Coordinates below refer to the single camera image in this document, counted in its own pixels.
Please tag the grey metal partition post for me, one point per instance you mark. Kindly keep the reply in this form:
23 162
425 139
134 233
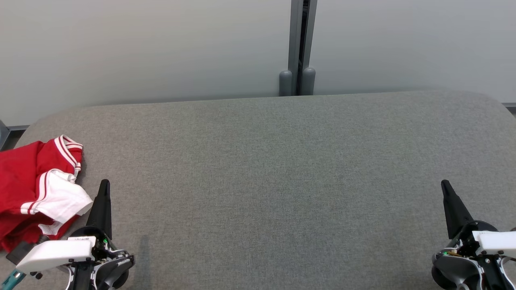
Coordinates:
294 40

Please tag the red jersey with white sleeves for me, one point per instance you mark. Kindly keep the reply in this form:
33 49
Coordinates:
20 173

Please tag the teal left camera connector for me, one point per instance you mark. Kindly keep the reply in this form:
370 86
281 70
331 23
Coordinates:
12 278

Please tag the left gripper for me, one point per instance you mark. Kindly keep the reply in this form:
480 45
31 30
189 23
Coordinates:
109 266

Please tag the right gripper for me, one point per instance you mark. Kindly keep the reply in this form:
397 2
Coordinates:
459 266

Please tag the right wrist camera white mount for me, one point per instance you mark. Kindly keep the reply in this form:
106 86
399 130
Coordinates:
498 241

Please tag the grey cylindrical post foot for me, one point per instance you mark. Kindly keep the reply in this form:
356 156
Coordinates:
285 84
308 82

